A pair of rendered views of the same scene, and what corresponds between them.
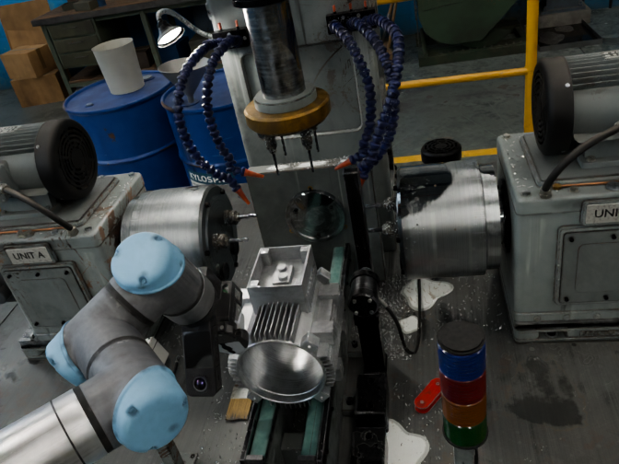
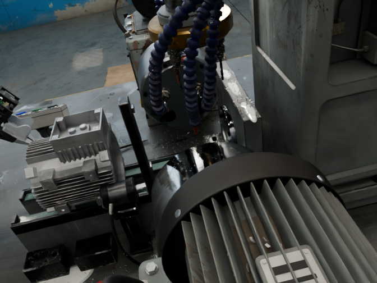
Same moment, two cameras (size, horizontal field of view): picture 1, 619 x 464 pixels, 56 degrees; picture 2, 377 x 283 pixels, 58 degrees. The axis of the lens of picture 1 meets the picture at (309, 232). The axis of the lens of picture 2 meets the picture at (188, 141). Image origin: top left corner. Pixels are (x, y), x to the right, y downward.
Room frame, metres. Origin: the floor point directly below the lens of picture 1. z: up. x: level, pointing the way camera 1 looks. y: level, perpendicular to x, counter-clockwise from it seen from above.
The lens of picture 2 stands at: (0.91, -0.69, 1.56)
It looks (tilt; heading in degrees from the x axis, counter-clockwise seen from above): 37 degrees down; 74
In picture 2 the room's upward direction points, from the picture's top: 12 degrees counter-clockwise
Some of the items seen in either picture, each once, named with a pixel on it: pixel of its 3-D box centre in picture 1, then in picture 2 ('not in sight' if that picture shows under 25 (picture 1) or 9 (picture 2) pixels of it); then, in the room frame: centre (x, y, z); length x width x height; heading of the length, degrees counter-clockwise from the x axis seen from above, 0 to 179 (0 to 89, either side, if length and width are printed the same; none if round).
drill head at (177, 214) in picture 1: (165, 240); (174, 74); (1.21, 0.34, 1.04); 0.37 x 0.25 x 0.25; 76
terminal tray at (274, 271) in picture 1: (284, 280); (82, 135); (0.87, 0.06, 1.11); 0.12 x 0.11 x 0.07; 166
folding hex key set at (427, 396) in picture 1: (430, 395); not in sight; (0.79, -0.17, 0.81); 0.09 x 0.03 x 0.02; 131
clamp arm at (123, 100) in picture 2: (359, 226); (138, 150); (0.97, -0.10, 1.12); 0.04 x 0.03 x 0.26; 166
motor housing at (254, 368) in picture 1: (289, 332); (79, 167); (0.83, 0.07, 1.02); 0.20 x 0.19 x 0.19; 166
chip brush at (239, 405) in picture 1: (246, 382); not in sight; (0.93, 0.21, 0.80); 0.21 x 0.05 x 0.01; 167
